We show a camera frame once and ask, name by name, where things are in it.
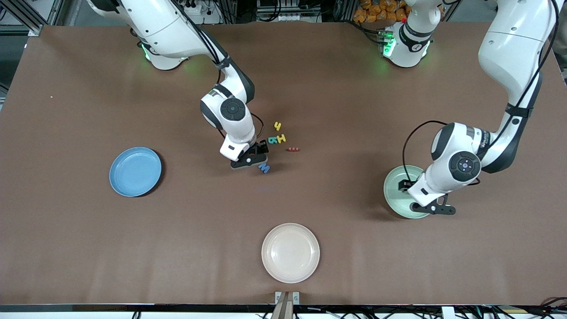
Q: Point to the blue plate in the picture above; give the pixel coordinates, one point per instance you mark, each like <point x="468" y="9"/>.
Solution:
<point x="135" y="172"/>

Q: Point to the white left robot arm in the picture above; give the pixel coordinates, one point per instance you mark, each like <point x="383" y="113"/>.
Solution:
<point x="509" y="53"/>

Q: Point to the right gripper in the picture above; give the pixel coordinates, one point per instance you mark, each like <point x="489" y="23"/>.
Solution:
<point x="262" y="147"/>

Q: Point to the yellow uppercase foam letter H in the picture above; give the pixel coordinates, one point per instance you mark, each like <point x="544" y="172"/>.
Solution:
<point x="281" y="138"/>

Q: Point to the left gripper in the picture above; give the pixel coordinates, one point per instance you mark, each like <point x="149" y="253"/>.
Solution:
<point x="405" y="185"/>

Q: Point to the white power strip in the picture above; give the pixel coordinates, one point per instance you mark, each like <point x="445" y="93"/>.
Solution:
<point x="203" y="13"/>

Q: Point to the green plate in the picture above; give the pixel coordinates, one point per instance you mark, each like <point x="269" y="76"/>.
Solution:
<point x="394" y="195"/>

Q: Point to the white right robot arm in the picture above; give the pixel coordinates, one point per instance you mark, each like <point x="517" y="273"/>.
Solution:
<point x="177" y="31"/>

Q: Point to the beige plate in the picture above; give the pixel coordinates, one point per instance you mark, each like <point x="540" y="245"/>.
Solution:
<point x="290" y="252"/>

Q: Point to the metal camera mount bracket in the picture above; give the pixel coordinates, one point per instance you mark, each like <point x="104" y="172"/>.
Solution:
<point x="287" y="305"/>

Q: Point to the white equipment rack strip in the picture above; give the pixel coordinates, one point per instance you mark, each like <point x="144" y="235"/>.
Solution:
<point x="288" y="17"/>

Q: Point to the aluminium frame profile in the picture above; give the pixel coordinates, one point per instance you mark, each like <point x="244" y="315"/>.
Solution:
<point x="31" y="20"/>

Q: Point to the orange snack bags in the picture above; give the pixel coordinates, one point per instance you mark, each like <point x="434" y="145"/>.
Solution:
<point x="381" y="11"/>

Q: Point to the blue uppercase foam letter M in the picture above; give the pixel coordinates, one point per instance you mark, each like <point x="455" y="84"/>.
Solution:
<point x="265" y="169"/>

